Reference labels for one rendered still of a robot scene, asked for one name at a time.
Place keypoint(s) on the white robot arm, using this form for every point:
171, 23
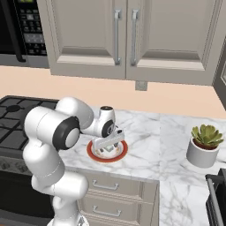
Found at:
47, 147

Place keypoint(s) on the black microwave oven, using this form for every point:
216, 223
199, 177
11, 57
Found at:
32, 32

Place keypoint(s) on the black metal frame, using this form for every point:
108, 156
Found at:
216, 200

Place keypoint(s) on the white marshmallow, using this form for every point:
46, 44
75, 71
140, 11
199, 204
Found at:
109, 149

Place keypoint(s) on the grey wall socket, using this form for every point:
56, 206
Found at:
141, 85

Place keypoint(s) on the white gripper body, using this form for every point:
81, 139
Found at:
106, 142

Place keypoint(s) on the red rimmed white plate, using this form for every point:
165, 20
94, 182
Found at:
94, 155

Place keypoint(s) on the beige cupboard door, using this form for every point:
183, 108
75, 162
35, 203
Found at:
85, 32
173, 32

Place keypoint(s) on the black gas hob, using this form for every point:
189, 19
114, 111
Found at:
11, 126

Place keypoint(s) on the beige drawer front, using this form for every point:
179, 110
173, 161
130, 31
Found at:
132, 213
132, 188

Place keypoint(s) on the succulent in white pot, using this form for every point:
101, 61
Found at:
203, 147

